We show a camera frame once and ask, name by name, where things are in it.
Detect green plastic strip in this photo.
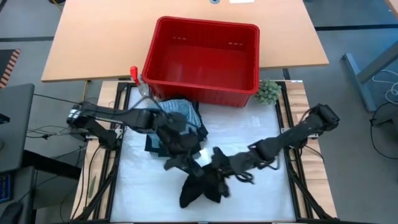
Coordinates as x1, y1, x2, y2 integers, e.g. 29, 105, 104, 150
87, 175, 98, 200

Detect clear spray bottle red trigger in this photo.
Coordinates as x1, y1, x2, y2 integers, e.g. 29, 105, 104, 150
129, 65, 155, 105

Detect yellow cable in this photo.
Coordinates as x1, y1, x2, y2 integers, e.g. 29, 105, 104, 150
81, 80, 91, 103

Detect plywood table base board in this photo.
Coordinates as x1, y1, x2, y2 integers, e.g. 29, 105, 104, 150
70, 80, 338, 220

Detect black side desk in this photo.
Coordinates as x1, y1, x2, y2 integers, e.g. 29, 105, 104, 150
0, 149, 82, 224

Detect small green potted plant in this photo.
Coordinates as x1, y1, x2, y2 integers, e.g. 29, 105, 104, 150
254, 78, 282, 106

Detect grey metal desk leg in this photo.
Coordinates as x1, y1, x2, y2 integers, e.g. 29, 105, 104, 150
341, 40, 398, 113

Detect red plastic laundry bin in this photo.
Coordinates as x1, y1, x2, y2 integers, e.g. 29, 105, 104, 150
141, 16, 261, 108

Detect black floor mat striped edge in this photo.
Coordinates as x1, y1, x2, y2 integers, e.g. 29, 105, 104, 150
0, 49, 21, 90

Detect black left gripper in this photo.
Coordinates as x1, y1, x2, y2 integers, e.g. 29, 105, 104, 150
155, 111, 205, 179

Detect black pants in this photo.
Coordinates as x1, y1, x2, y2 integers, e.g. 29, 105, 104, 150
144, 101, 210, 158

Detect black computer mouse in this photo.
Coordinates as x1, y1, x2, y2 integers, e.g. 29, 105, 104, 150
0, 201, 24, 224

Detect black aluminium table frame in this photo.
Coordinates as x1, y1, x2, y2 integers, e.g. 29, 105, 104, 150
70, 81, 340, 224

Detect black floor cable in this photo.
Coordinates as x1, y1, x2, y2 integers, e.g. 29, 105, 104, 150
33, 92, 94, 108

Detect white cable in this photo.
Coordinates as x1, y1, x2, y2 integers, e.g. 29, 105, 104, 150
371, 68, 398, 105

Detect black garment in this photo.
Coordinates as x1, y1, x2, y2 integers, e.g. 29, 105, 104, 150
178, 146, 231, 209

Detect black keyboard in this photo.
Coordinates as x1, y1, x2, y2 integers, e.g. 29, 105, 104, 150
0, 172, 14, 205

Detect tan wooden desk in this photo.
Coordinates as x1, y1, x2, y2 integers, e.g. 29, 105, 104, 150
40, 0, 330, 83
386, 0, 398, 19

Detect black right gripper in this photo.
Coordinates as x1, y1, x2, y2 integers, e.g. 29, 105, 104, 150
211, 146, 259, 199

